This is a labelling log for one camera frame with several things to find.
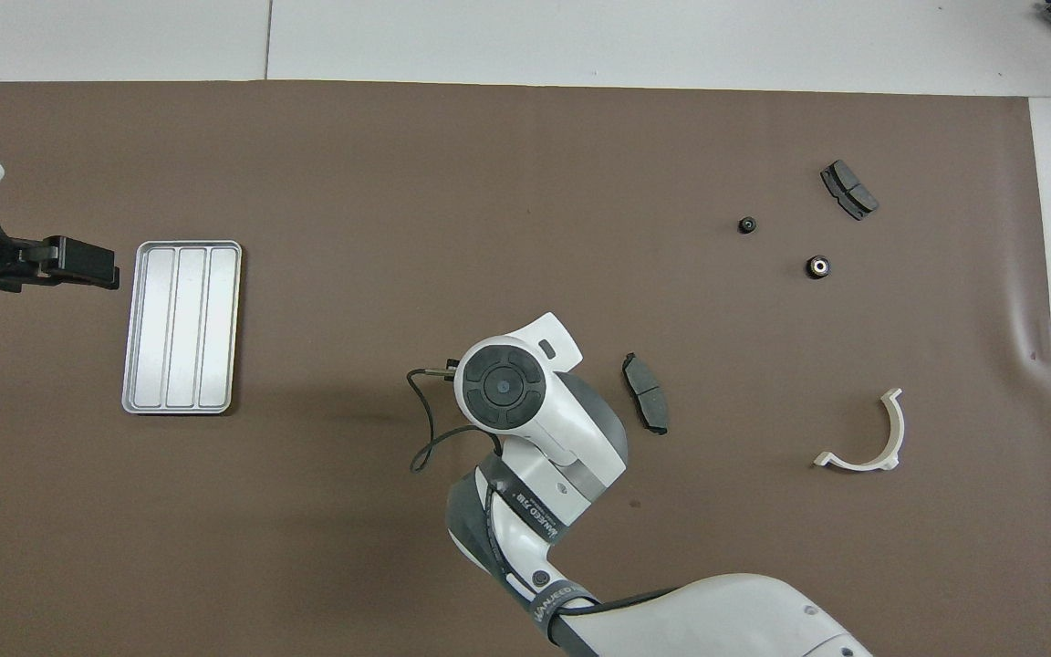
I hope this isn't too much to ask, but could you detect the white curved plastic bracket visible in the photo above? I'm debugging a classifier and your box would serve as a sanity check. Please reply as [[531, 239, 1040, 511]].
[[813, 388, 906, 473]]

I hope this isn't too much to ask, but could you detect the brown paper table mat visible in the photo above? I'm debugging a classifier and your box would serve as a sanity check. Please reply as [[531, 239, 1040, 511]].
[[0, 80, 1051, 657]]

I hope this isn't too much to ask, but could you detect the silver metal tray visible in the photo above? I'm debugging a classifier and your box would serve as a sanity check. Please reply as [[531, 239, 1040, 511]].
[[121, 240, 243, 416]]

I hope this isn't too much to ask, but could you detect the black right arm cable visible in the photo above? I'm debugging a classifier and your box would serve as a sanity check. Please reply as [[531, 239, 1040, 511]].
[[407, 365, 504, 475]]

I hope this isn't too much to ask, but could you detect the dark grey brake pad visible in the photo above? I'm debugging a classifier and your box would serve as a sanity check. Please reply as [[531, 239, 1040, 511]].
[[820, 160, 880, 222], [621, 352, 671, 436]]

